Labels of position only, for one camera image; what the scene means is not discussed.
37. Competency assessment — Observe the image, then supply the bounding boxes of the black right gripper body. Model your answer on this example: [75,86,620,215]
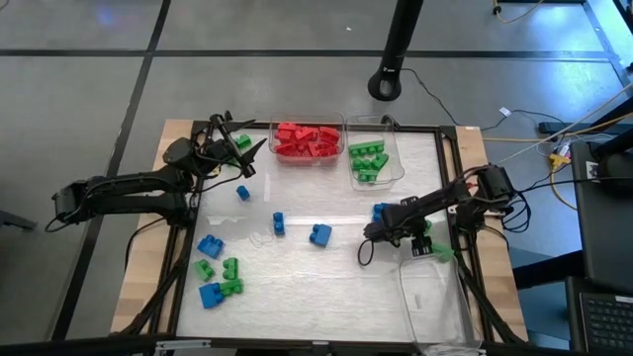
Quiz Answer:
[365,197,434,258]

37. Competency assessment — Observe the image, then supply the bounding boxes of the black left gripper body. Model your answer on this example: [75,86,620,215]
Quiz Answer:
[195,113,258,178]

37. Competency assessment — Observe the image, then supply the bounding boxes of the clear plastic bin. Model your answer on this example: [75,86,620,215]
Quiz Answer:
[398,255,485,350]
[344,115,407,193]
[268,112,346,168]

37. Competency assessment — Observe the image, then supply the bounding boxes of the black power strip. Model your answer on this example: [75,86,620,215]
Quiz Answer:
[537,121,588,135]

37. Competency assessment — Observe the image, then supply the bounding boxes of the grey furniture foot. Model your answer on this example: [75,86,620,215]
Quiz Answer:
[0,210,39,232]

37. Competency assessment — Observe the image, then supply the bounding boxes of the black laptop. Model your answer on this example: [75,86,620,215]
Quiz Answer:
[566,140,633,355]

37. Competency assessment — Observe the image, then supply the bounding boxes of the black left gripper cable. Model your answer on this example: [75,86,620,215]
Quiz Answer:
[195,165,246,195]

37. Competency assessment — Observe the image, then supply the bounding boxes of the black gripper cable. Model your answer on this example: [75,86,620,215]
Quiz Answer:
[356,236,377,267]
[195,165,246,195]

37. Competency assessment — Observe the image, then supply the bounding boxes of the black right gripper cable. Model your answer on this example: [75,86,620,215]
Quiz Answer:
[356,236,377,267]

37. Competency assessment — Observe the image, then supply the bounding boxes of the black aluminium table frame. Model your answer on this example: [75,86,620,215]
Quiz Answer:
[116,112,528,353]

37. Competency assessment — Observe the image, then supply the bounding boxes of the black floor cable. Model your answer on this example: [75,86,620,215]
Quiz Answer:
[400,66,568,133]

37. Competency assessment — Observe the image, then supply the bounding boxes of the yellow floor cable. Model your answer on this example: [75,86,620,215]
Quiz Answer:
[482,112,633,144]
[492,0,545,25]

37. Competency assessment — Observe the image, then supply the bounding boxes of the black camera pole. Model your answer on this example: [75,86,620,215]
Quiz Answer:
[366,0,425,103]

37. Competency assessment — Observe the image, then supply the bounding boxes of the black left arm base cable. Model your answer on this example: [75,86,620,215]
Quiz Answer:
[44,215,73,233]

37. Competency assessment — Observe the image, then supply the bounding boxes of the beige floor cable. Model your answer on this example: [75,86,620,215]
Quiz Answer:
[498,81,633,164]

